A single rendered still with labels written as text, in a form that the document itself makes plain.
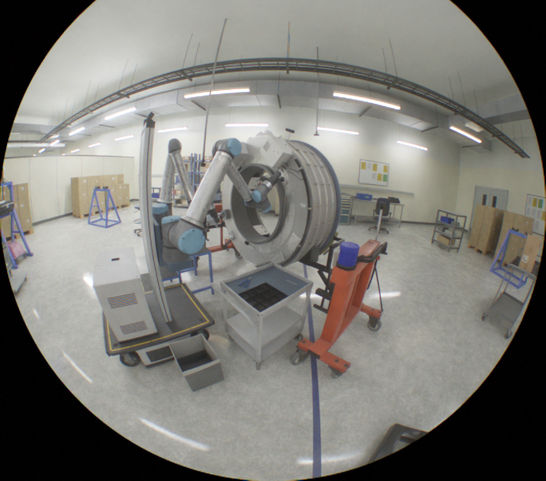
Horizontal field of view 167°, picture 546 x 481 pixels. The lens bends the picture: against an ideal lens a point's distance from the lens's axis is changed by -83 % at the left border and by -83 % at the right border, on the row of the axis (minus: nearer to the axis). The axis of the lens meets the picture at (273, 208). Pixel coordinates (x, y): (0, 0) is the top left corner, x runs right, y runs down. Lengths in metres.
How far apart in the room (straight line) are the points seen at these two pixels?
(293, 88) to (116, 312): 5.16
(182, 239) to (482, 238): 6.99
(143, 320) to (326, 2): 4.16
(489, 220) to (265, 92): 7.32
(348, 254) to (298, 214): 0.64
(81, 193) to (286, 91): 7.16
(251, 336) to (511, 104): 5.70
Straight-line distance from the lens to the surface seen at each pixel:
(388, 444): 1.51
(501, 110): 5.28
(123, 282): 1.28
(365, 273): 1.84
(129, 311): 1.41
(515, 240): 6.34
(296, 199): 1.56
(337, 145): 7.33
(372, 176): 7.69
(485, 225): 6.87
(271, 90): 5.07
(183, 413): 1.58
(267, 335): 1.54
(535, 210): 8.82
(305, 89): 5.06
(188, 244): 1.01
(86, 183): 7.58
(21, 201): 6.84
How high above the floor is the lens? 1.47
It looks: 10 degrees down
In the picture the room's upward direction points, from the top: 4 degrees clockwise
